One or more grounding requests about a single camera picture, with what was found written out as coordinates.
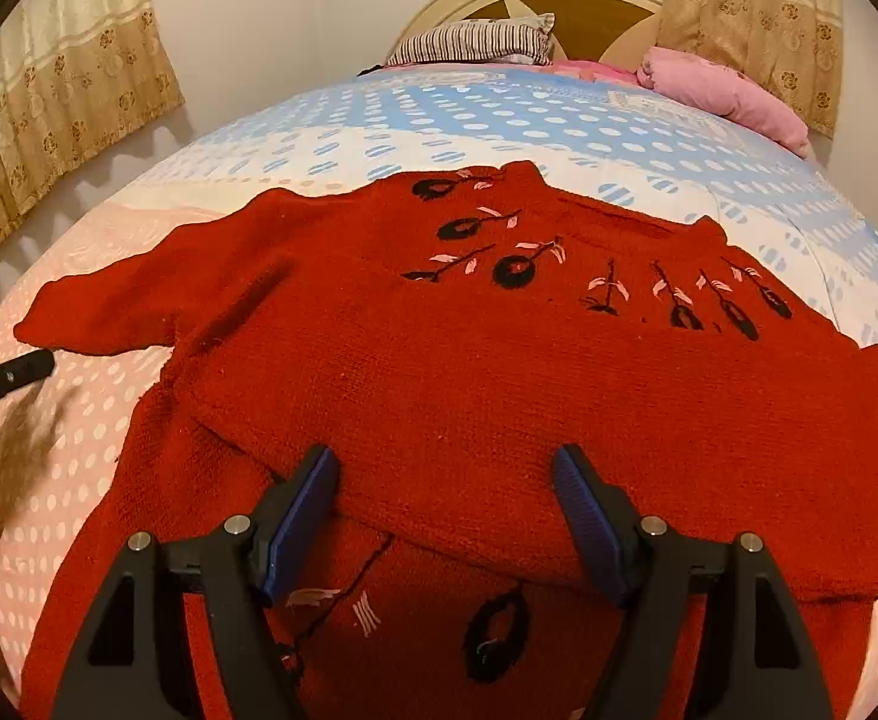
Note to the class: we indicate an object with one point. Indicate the pink bed sheet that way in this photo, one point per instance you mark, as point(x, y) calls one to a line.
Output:
point(582, 70)

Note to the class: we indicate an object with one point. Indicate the beige curtain behind headboard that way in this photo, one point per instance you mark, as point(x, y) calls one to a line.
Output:
point(792, 48)

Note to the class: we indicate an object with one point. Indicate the red knit sweater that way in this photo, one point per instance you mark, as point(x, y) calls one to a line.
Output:
point(444, 333)

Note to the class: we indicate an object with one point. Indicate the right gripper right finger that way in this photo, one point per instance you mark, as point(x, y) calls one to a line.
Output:
point(718, 614)

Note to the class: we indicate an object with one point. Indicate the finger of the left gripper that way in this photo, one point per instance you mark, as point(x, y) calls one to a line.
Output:
point(24, 370)

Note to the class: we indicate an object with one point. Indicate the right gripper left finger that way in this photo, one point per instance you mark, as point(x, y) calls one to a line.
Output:
point(175, 620)

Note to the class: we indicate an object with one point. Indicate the striped pillow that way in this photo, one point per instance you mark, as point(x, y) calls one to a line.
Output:
point(525, 41)

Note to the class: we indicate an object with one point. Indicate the pink pillow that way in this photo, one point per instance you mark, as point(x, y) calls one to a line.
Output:
point(725, 92)

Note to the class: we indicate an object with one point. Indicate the polka dot bed cover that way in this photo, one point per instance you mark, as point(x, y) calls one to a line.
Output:
point(620, 145)

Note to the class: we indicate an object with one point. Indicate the cream wooden headboard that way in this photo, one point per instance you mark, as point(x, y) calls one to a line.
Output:
point(613, 32)

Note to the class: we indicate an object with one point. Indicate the beige side window curtain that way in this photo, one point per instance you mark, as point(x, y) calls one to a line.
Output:
point(76, 76)

